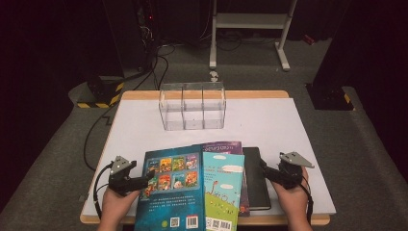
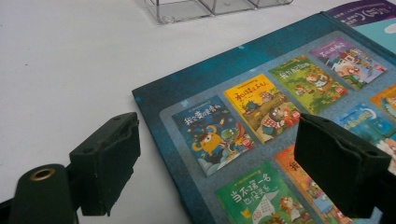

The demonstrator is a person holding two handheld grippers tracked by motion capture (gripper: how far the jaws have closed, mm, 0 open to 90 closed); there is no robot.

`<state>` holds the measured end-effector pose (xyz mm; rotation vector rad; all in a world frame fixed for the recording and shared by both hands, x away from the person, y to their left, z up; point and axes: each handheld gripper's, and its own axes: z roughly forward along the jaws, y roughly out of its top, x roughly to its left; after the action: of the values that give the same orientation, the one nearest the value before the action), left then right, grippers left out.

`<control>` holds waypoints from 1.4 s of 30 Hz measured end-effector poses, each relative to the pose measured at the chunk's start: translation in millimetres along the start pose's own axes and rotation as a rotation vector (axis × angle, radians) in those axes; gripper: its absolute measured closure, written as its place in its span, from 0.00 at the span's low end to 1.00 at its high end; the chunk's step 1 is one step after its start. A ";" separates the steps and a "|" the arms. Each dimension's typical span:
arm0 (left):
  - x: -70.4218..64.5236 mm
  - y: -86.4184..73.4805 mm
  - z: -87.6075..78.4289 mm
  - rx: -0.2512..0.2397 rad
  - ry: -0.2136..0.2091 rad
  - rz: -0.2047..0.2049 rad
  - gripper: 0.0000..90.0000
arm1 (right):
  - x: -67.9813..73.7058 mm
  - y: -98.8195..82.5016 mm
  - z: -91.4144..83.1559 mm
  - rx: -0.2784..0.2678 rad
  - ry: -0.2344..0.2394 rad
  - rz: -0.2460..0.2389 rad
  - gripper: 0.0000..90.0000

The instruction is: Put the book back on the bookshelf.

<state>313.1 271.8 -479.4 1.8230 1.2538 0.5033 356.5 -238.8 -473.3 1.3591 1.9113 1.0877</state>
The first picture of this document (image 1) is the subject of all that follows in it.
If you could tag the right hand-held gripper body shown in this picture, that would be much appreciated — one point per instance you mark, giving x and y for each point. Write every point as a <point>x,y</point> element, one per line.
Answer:
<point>288,174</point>

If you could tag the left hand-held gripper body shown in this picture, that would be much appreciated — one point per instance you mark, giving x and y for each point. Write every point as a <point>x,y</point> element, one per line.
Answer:
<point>120,179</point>

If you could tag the black notebook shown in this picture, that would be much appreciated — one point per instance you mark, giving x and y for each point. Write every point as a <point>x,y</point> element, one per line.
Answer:
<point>256,179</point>

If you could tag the dark blue picture book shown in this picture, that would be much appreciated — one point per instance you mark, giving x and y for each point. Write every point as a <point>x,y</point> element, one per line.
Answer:
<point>170,199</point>

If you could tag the purple picture book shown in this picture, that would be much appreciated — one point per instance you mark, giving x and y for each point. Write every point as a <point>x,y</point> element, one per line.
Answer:
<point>224,147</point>

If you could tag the light blue picture book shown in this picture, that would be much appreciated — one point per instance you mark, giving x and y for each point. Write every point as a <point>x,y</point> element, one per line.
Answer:
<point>223,189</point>

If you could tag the clear acrylic book organizer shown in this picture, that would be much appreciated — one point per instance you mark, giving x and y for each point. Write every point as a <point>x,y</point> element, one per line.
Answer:
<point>192,109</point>

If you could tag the person's left hand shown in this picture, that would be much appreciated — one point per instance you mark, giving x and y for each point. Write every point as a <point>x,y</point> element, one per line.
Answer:
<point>115,205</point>

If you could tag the person's right hand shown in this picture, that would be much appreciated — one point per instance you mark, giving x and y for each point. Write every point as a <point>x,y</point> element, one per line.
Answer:
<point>295,202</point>

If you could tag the wooden table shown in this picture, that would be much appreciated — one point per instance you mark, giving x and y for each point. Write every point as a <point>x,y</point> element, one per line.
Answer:
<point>256,94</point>

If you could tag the yellow black striped base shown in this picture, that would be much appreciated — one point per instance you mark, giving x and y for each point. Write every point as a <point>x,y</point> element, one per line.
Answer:
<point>330,97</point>
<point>102,93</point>

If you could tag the small white caster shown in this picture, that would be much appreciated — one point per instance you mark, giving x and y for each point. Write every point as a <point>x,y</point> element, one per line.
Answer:
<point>214,76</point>

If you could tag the small red object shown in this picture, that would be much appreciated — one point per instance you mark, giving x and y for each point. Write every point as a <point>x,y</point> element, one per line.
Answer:
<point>309,39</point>

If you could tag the black equipment tower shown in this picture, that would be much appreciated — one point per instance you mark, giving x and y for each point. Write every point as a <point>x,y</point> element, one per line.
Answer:
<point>134,32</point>

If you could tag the white metal stand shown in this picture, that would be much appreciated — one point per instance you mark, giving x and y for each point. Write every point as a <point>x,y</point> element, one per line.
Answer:
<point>250,20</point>

